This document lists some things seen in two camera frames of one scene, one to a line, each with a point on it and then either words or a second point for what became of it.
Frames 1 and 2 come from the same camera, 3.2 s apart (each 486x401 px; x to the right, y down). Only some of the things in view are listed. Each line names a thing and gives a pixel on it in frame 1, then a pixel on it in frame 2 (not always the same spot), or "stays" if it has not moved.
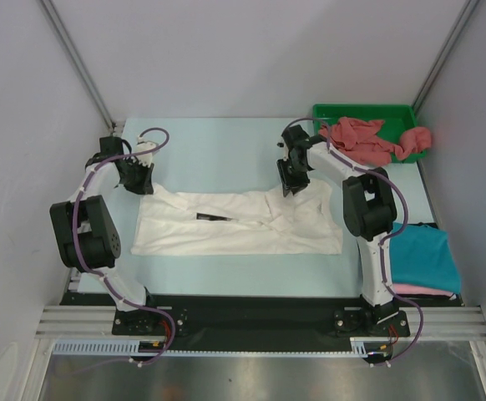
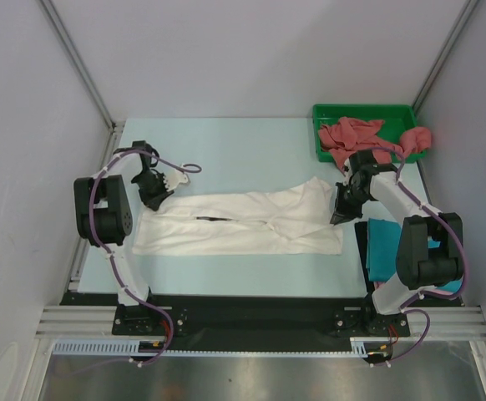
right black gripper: [289, 183] to [342, 213]
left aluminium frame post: [88, 77] stays
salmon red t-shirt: [357, 140] stays
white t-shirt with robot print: [245, 222] stays
